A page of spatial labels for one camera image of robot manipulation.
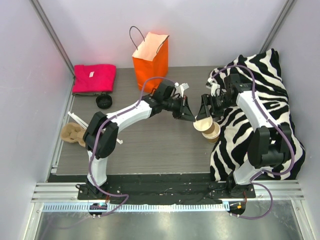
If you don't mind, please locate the brown paper cup innermost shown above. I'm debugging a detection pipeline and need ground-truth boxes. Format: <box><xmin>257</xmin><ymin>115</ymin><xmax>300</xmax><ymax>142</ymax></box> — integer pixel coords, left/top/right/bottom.
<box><xmin>193</xmin><ymin>117</ymin><xmax>213</xmax><ymax>132</ymax></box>

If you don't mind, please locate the black plastic cup lid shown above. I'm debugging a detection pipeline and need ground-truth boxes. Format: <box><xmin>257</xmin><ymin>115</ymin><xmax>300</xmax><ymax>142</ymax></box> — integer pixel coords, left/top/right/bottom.
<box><xmin>95</xmin><ymin>93</ymin><xmax>113</xmax><ymax>109</ymax></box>

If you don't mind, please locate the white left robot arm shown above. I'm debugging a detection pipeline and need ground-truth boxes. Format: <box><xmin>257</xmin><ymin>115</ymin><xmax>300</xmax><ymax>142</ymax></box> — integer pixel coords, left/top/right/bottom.
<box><xmin>83</xmin><ymin>79</ymin><xmax>195</xmax><ymax>200</ymax></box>

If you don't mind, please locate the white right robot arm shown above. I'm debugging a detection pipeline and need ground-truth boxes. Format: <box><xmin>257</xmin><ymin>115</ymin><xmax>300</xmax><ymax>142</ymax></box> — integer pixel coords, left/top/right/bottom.
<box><xmin>196</xmin><ymin>74</ymin><xmax>295</xmax><ymax>198</ymax></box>

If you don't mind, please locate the zebra print blanket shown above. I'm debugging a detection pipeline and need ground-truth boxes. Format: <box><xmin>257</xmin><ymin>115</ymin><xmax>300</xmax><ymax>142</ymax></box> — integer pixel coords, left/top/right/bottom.
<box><xmin>209</xmin><ymin>48</ymin><xmax>306</xmax><ymax>181</ymax></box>

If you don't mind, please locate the orange paper gift bag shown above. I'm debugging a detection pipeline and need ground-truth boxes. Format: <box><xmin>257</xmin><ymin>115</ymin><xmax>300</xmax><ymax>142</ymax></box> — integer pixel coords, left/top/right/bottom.
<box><xmin>132</xmin><ymin>32</ymin><xmax>169</xmax><ymax>93</ymax></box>

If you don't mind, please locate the white wrapped straw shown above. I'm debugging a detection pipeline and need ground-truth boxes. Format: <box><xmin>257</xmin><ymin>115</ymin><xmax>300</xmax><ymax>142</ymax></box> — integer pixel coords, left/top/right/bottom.
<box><xmin>116</xmin><ymin>138</ymin><xmax>123</xmax><ymax>145</ymax></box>
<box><xmin>67</xmin><ymin>111</ymin><xmax>88</xmax><ymax>129</ymax></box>

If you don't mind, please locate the folded pink shirt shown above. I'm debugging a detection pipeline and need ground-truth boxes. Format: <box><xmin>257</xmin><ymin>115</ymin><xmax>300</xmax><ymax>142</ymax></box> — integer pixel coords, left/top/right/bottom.
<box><xmin>72</xmin><ymin>64</ymin><xmax>117</xmax><ymax>95</ymax></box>

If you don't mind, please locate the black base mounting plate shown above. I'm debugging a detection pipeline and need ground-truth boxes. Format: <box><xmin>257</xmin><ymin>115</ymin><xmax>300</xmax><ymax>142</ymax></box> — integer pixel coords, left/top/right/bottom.
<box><xmin>47</xmin><ymin>173</ymin><xmax>256</xmax><ymax>205</ymax></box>

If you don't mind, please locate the brown cardboard cup carrier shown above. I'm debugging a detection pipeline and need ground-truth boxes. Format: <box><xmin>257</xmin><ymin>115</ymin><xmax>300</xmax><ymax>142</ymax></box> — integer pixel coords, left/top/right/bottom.
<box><xmin>60</xmin><ymin>122</ymin><xmax>86</xmax><ymax>148</ymax></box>

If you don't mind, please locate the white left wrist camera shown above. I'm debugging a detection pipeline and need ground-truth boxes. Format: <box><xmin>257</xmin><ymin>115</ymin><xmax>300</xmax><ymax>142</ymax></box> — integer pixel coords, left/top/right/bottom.
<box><xmin>174</xmin><ymin>82</ymin><xmax>189</xmax><ymax>97</ymax></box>

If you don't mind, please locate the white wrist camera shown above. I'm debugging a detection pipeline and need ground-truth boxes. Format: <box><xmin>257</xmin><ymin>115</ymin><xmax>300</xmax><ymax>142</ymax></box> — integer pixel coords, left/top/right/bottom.
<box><xmin>205</xmin><ymin>77</ymin><xmax>221</xmax><ymax>97</ymax></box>
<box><xmin>174</xmin><ymin>82</ymin><xmax>189</xmax><ymax>97</ymax></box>

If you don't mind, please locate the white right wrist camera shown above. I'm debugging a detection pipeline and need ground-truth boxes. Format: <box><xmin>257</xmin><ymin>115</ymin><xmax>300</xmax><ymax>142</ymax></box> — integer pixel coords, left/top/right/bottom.
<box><xmin>205</xmin><ymin>77</ymin><xmax>221</xmax><ymax>97</ymax></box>

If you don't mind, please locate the aluminium front rail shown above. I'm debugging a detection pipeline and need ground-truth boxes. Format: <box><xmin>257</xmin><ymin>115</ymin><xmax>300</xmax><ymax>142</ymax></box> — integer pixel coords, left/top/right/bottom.
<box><xmin>31</xmin><ymin>180</ymin><xmax>304</xmax><ymax>213</ymax></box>

